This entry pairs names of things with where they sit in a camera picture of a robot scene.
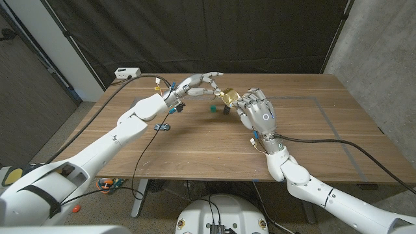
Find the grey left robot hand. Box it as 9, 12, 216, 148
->
162, 71, 225, 108

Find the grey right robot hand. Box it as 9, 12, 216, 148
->
235, 87, 278, 136

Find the gold foil envelope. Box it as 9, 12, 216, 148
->
220, 87, 241, 108

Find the colourful floor toy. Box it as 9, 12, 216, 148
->
96, 177, 126, 195

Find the black cloth backdrop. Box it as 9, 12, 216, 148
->
45, 0, 350, 88

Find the white power outlet box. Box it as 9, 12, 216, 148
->
114, 67, 142, 80

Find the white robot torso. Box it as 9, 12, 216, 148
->
175, 194, 270, 234

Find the black backdrop stand pole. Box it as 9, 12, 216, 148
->
40, 0, 107, 91
320, 0, 355, 75

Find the grey table leg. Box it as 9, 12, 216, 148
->
300, 200, 317, 225
131, 178, 150, 218

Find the yellow black foot pedal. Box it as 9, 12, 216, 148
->
1, 166, 25, 188

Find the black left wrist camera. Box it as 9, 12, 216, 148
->
168, 102, 186, 114

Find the thin black cable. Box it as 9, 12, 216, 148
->
60, 112, 172, 208

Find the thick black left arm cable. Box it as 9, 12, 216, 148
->
45, 73, 172, 165

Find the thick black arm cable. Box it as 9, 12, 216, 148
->
45, 73, 172, 165
272, 133, 416, 196

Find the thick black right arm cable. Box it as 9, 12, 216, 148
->
272, 133, 416, 196

